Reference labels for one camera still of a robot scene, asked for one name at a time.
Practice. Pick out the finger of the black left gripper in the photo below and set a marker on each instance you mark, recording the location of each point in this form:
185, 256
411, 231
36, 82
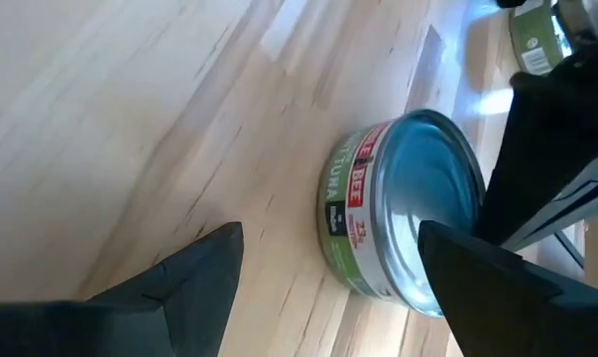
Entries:
551, 129
576, 203

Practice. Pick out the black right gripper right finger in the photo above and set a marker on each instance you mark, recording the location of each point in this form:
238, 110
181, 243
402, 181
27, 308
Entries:
516, 317

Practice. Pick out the Bumble Bee light tuna can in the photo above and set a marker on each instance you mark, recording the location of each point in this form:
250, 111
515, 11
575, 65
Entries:
412, 188
536, 37

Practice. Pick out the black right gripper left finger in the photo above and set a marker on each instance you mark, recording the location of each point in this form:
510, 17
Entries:
105, 327

